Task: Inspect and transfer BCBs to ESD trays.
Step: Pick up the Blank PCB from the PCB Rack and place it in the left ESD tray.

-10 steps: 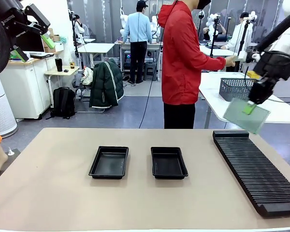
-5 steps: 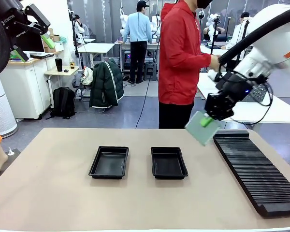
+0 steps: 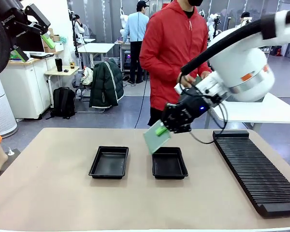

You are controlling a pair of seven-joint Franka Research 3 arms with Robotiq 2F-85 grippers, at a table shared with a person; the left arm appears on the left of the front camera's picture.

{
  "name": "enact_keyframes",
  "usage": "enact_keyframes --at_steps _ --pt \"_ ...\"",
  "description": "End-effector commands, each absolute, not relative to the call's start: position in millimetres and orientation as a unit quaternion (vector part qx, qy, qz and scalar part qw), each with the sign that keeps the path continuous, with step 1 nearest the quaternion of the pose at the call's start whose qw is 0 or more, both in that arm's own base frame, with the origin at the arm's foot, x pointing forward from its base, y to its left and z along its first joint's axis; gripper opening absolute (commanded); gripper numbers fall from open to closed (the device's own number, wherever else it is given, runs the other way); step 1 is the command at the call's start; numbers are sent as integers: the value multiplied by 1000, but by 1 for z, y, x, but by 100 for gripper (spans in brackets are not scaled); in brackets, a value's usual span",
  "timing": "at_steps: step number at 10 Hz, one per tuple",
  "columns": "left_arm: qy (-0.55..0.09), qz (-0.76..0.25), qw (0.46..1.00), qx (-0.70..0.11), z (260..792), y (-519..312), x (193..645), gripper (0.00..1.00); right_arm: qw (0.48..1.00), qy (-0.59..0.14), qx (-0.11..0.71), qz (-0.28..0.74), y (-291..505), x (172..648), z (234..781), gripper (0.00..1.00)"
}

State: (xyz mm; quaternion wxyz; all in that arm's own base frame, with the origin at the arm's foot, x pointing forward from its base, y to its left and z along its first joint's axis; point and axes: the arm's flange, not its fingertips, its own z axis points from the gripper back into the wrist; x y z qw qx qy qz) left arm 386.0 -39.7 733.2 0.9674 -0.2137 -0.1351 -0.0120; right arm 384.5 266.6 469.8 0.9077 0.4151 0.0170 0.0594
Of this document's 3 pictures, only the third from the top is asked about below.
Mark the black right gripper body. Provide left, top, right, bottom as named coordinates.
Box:
left=161, top=87, right=215, bottom=134

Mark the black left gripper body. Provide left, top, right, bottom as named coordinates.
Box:
left=0, top=0, right=30, bottom=49

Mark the green circuit board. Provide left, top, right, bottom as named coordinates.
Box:
left=143, top=120, right=172, bottom=155

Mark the black plastic ESD tray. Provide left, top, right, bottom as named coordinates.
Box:
left=151, top=146, right=189, bottom=180
left=88, top=145, right=130, bottom=180

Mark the person's right hand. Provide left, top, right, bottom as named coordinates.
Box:
left=176, top=73, right=197, bottom=89

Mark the black computer monitor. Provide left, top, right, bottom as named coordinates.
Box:
left=14, top=31, right=46, bottom=53

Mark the black keyboard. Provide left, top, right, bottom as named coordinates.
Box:
left=30, top=53, right=55, bottom=59

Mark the white cabinet wooden top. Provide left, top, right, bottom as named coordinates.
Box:
left=0, top=56, right=52, bottom=120

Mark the seated person grey top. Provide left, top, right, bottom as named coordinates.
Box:
left=73, top=14, right=90, bottom=40

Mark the small wooden side desk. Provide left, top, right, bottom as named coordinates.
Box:
left=43, top=65, right=80, bottom=97

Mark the white cylindrical air purifier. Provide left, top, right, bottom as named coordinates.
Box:
left=0, top=75, right=18, bottom=139

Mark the white background table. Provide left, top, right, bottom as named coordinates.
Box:
left=77, top=43, right=116, bottom=69

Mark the black backpack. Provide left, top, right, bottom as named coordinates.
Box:
left=50, top=87, right=76, bottom=120

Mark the person in red jacket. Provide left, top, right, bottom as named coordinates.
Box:
left=139, top=0, right=212, bottom=126

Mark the white cloth bag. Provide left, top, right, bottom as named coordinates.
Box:
left=81, top=67, right=94, bottom=86

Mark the dark green jacket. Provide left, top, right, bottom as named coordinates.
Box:
left=89, top=59, right=124, bottom=109

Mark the grey background workbench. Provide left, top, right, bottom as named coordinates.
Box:
left=115, top=40, right=142, bottom=79

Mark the black slotted board rack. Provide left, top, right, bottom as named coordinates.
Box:
left=212, top=130, right=290, bottom=218

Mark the person in light blue shirt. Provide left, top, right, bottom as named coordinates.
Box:
left=118, top=0, right=150, bottom=85

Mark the person in white jacket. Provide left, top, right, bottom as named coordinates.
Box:
left=236, top=11, right=252, bottom=28

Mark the black braided left arm hose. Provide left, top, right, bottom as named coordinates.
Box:
left=0, top=9, right=12, bottom=80

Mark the black braided arm hose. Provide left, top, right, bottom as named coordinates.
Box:
left=0, top=9, right=12, bottom=80
left=180, top=8, right=290, bottom=77

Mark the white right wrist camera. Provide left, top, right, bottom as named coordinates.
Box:
left=174, top=83, right=192, bottom=95

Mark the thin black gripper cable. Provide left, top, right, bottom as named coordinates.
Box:
left=190, top=101, right=229, bottom=145

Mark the black braided right arm hose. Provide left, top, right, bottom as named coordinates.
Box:
left=180, top=8, right=290, bottom=77

